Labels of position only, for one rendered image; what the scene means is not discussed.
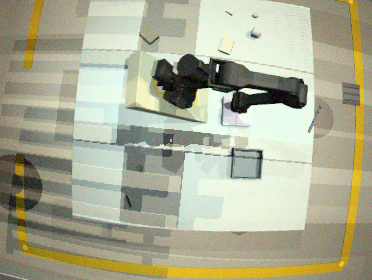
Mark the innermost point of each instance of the cream flat rectangular block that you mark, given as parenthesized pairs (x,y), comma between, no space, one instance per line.
(226,45)
(149,35)

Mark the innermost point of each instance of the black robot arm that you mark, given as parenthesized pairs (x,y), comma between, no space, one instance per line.
(232,76)

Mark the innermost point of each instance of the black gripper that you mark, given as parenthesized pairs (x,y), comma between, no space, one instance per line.
(167,77)

